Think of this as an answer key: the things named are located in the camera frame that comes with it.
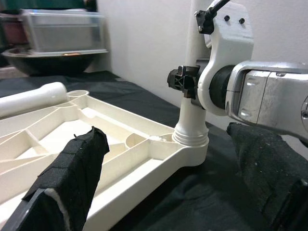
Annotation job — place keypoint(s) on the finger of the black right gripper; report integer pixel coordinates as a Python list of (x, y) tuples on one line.
[(181, 80)]

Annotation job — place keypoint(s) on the white plastic table top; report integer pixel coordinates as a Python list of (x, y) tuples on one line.
[(134, 154)]

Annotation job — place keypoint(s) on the black table cloth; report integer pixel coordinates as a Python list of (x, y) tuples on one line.
[(149, 101)]

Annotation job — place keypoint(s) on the white plastic table leg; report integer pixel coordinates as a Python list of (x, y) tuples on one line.
[(36, 97), (192, 120)]

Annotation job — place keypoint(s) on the clear plastic storage container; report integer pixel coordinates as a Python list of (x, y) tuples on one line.
[(65, 31)]

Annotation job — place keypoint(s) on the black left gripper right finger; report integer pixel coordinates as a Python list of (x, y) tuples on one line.
[(269, 173)]

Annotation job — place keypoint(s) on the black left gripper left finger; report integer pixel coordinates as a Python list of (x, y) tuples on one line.
[(69, 173)]

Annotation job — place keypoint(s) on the black round wok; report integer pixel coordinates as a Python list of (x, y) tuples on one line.
[(53, 62)]

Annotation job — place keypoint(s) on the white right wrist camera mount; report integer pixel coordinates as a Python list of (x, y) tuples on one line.
[(231, 36)]

